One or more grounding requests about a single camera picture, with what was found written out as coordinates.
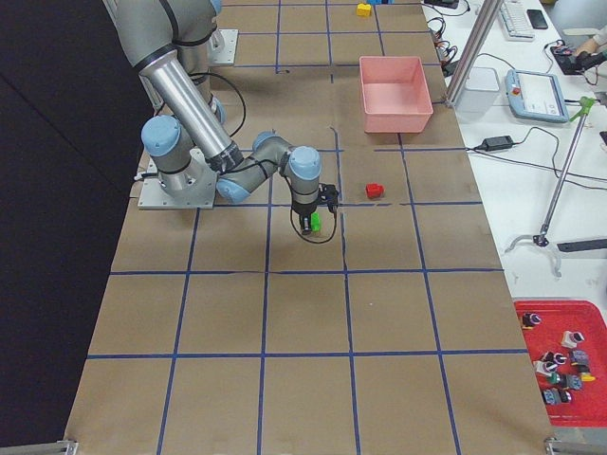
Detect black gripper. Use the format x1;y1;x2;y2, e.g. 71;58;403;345
291;201;318;234

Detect green toy block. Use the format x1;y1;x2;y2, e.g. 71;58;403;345
310;212;322;232

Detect pink plastic box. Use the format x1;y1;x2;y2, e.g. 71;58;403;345
359;56;433;134

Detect red toy block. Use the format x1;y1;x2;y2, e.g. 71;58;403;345
365;183;385;200

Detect black power adapter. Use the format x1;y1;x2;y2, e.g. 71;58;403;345
479;136;515;152

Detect yellow toy block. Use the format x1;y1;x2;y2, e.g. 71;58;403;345
356;3;373;17

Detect white plastic container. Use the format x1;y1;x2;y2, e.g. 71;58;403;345
456;66;500;114

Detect teach pendant tablet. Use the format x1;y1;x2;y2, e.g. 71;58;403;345
505;69;569;123

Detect white keyboard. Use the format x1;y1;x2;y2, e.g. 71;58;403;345
498;0;535;42

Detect red parts tray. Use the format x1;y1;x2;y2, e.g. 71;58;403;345
515;300;606;428

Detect metal grabber stick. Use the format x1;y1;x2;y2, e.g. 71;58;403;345
503;96;597;278

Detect black smartphone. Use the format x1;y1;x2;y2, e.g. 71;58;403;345
526;9;548;29

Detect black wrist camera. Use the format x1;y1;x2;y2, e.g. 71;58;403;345
319;183;339;214

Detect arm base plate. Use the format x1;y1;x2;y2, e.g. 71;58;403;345
207;29;239;66
138;148;217;209

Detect aluminium frame post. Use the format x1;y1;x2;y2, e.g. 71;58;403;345
445;0;503;107

